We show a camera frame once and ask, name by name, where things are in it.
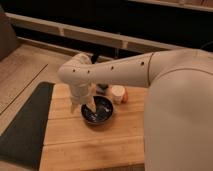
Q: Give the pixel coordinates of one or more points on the dark rectangular block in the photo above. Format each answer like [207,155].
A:
[102,89]

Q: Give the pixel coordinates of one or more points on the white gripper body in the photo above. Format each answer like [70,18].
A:
[81,94]

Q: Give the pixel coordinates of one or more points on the white cup with orange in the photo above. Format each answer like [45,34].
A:
[119,94]

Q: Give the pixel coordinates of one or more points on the dark green floor mat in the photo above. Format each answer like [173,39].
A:
[22,141]

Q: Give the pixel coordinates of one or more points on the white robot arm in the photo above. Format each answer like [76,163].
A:
[178,111]

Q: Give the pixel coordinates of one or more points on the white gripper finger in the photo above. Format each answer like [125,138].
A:
[73,107]
[91,105]

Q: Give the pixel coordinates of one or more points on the black ceramic bowl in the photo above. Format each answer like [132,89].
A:
[104,111]

